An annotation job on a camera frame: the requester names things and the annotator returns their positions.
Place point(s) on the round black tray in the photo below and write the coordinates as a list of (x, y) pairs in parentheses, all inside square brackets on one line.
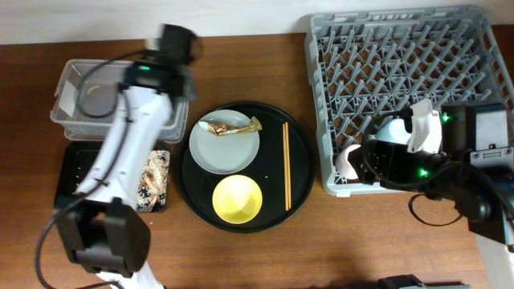
[(267, 170)]

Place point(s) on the food scraps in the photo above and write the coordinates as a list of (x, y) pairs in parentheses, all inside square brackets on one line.
[(152, 188)]

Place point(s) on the grey plate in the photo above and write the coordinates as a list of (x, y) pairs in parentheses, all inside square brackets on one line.
[(223, 154)]

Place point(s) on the black rectangular tray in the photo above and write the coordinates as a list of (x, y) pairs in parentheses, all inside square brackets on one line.
[(78, 160)]

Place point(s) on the grey dishwasher rack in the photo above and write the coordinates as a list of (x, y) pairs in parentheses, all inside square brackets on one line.
[(363, 64)]

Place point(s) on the gold snack wrapper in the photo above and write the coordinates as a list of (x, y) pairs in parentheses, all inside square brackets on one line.
[(222, 129)]

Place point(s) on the blue cup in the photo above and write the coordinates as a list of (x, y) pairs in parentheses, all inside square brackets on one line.
[(394, 132)]

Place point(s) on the pink cup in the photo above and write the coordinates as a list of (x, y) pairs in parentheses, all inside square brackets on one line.
[(342, 164)]

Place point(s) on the yellow bowl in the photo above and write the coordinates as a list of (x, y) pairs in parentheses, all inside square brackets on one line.
[(237, 199)]

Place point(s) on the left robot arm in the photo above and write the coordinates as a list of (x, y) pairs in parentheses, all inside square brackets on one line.
[(98, 225)]

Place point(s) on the clear plastic bin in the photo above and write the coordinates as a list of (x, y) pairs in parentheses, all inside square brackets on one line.
[(96, 95)]

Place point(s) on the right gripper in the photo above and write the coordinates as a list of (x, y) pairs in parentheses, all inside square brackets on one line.
[(393, 155)]

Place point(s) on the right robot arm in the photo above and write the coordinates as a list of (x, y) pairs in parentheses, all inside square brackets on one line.
[(460, 153)]

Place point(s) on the left wooden chopstick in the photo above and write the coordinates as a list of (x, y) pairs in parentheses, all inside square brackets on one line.
[(285, 169)]

